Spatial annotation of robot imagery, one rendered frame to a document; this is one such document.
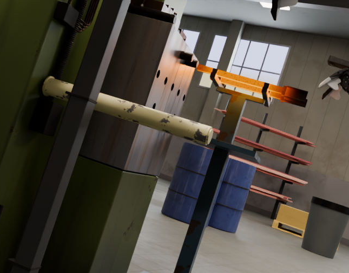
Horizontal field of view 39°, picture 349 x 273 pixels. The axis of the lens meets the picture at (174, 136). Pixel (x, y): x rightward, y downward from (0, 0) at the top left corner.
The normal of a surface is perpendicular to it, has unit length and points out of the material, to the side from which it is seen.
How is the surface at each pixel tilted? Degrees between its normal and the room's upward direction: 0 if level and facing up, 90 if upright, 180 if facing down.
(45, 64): 90
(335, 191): 90
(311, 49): 90
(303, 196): 90
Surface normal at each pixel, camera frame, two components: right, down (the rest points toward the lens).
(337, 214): 0.04, 0.04
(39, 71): 0.92, 0.29
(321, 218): -0.57, -0.14
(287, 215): -0.26, -0.14
